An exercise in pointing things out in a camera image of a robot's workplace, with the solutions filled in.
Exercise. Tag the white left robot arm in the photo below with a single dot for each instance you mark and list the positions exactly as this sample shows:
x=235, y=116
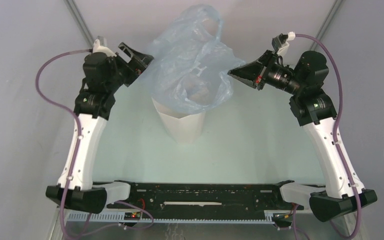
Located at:
x=94, y=110

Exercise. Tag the aluminium frame post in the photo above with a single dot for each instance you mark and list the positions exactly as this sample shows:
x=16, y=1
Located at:
x=82, y=23
x=328, y=23

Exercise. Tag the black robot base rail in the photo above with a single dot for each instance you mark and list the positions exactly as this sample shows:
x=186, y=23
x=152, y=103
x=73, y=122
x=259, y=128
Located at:
x=207, y=201

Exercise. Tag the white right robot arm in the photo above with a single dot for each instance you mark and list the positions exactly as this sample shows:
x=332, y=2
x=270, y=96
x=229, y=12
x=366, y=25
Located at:
x=315, y=113

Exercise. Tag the right aluminium frame post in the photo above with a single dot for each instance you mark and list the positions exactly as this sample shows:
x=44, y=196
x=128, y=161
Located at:
x=328, y=23

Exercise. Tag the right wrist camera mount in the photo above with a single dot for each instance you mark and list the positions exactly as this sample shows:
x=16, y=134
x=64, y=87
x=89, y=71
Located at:
x=280, y=43

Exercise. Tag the white slotted cable duct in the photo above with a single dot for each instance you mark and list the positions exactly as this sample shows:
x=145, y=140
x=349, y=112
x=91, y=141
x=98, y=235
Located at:
x=119, y=217

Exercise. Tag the white octagonal trash bin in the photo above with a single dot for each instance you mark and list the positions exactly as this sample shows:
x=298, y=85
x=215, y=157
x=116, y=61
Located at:
x=183, y=128

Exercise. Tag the light blue plastic trash bag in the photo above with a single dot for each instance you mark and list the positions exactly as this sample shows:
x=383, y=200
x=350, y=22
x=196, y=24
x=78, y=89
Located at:
x=189, y=72

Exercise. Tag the left aluminium frame post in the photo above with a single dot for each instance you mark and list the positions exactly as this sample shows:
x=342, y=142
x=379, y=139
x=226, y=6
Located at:
x=82, y=23

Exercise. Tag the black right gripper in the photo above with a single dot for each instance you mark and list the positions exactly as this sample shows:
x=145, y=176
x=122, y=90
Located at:
x=251, y=73

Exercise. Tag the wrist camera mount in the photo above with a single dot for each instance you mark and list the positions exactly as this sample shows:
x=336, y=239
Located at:
x=100, y=46
x=280, y=43

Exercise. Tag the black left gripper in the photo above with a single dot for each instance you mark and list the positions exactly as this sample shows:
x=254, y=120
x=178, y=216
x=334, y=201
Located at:
x=140, y=61

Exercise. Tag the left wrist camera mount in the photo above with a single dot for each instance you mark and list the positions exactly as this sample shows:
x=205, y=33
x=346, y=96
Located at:
x=100, y=46

